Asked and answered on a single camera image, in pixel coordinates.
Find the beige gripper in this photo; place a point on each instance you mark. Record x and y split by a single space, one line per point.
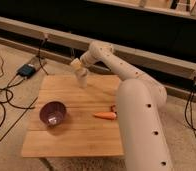
81 76

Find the white sponge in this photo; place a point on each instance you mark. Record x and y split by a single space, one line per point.
76 64

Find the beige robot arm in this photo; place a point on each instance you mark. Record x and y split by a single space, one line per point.
138 99

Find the purple ceramic bowl cup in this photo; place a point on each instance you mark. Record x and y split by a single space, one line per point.
52 113

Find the dark red rectangular block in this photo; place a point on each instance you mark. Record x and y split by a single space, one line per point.
113 108

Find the orange toy carrot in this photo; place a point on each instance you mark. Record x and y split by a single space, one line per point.
106 115

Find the wooden table top board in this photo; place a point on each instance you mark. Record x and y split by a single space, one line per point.
81 134

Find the long wooden rail beam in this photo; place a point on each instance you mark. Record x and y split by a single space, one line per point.
142 58

